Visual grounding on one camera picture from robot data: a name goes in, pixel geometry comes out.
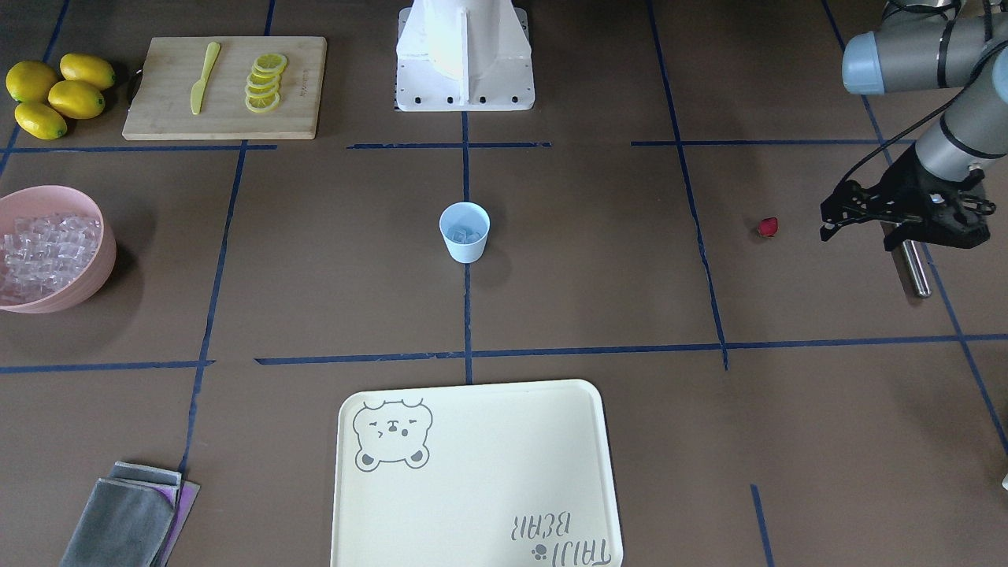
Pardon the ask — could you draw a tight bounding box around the whole yellow lemon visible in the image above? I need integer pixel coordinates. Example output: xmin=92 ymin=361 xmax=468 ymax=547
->
xmin=14 ymin=102 xmax=68 ymax=141
xmin=47 ymin=80 xmax=106 ymax=120
xmin=60 ymin=53 xmax=117 ymax=92
xmin=5 ymin=60 xmax=61 ymax=103

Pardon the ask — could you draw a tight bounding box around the red strawberry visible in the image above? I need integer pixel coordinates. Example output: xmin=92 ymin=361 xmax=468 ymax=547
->
xmin=756 ymin=217 xmax=779 ymax=239

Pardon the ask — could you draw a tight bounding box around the light blue plastic cup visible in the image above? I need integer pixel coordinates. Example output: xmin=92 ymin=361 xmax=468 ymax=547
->
xmin=439 ymin=202 xmax=492 ymax=265

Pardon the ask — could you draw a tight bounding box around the grey folded cloth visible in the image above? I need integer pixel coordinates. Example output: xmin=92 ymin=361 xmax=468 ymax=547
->
xmin=60 ymin=461 xmax=201 ymax=566

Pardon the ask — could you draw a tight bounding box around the yellow plastic knife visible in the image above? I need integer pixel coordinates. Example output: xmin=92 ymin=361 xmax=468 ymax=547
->
xmin=188 ymin=42 xmax=222 ymax=116

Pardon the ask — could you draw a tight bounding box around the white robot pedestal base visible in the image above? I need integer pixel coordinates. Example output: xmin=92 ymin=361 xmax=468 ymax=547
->
xmin=394 ymin=1 xmax=536 ymax=113

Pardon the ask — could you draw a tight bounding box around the clear ice cubes pile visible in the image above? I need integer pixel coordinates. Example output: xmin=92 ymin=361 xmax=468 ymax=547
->
xmin=1 ymin=213 xmax=102 ymax=305

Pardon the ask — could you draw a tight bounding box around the lemon slices row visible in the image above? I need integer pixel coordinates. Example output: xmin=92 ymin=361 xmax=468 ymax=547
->
xmin=244 ymin=53 xmax=288 ymax=114

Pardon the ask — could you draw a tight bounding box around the cream bear serving tray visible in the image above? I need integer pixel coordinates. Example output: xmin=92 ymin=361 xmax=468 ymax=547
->
xmin=330 ymin=378 xmax=625 ymax=566

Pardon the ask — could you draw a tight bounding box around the wooden cutting board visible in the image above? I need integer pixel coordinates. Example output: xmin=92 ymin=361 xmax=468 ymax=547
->
xmin=122 ymin=36 xmax=328 ymax=141

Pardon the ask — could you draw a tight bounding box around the pink bowl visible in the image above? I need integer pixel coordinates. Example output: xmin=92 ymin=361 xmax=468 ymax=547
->
xmin=2 ymin=184 xmax=117 ymax=313

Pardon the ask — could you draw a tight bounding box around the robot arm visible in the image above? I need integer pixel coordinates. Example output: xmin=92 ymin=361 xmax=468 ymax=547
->
xmin=820 ymin=1 xmax=1007 ymax=251

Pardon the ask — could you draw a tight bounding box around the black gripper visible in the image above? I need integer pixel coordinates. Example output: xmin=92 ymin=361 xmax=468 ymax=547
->
xmin=818 ymin=150 xmax=996 ymax=251

